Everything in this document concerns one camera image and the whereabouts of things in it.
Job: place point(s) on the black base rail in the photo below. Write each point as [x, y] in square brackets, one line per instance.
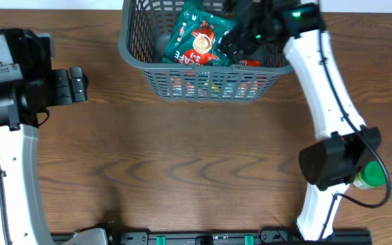
[266, 235]

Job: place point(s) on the grey plastic basket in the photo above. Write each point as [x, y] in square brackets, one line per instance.
[146, 28]

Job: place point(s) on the tissue multipack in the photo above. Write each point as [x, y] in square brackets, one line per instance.
[215, 89]

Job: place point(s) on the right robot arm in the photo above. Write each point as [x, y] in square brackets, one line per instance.
[344, 145]

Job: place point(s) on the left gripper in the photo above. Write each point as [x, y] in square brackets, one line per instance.
[63, 87]

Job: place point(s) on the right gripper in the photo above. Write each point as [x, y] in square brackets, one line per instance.
[238, 40]

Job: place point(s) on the green lidded jar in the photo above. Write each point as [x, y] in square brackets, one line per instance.
[371, 176]

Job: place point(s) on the green Nescafe coffee bag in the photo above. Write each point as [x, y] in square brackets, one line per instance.
[197, 36]

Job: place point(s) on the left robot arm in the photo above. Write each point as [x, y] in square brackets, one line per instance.
[28, 86]

